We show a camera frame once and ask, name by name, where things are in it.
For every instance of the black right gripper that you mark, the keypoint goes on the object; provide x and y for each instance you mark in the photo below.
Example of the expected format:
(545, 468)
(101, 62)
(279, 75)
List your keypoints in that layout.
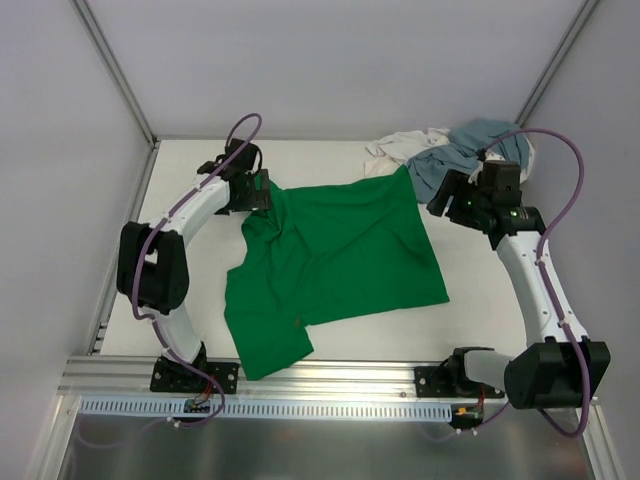
(455, 198)

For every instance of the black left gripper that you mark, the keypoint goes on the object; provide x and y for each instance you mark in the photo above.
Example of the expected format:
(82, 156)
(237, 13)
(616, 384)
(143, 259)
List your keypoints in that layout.
(261, 191)

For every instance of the green t-shirt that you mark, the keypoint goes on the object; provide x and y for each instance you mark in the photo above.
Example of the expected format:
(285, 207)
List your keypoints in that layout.
(323, 254)

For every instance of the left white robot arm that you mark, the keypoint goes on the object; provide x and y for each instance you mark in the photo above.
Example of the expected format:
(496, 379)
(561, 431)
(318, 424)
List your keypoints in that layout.
(152, 267)

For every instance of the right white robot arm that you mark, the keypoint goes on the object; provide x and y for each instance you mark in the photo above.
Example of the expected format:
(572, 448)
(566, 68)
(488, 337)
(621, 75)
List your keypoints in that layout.
(560, 367)

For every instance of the blue-grey t-shirt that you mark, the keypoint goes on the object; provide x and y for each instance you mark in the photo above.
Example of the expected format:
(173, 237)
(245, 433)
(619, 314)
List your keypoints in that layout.
(428, 169)

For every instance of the white t-shirt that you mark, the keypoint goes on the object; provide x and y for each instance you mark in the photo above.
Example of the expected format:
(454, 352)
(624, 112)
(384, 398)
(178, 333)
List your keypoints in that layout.
(393, 151)

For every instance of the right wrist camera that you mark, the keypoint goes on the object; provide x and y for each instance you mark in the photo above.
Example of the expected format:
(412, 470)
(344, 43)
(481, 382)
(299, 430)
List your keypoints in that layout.
(501, 176)

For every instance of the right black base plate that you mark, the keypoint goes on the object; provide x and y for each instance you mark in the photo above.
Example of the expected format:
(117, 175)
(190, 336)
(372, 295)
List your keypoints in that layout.
(432, 381)

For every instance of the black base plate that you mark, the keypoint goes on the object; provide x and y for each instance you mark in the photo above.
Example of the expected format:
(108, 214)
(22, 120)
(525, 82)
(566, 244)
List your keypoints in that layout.
(171, 377)
(432, 381)

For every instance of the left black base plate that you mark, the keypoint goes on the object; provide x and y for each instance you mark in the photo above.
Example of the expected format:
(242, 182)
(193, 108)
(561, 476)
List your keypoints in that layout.
(171, 377)

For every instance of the right aluminium frame post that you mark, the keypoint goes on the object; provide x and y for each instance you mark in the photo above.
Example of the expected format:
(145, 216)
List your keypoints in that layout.
(569, 39)

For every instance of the aluminium frame post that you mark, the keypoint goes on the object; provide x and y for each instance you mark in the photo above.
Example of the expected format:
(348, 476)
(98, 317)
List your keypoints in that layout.
(102, 45)
(569, 39)

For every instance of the white slotted cable duct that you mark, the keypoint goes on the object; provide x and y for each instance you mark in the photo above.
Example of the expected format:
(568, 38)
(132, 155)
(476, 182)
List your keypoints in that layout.
(268, 409)

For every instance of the aluminium mounting rail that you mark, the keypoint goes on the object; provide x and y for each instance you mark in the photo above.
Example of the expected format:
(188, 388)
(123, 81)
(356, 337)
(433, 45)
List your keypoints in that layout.
(306, 380)

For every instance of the left aluminium frame post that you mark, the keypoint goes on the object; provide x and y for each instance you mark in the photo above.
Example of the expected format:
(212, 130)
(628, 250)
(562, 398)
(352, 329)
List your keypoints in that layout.
(102, 45)

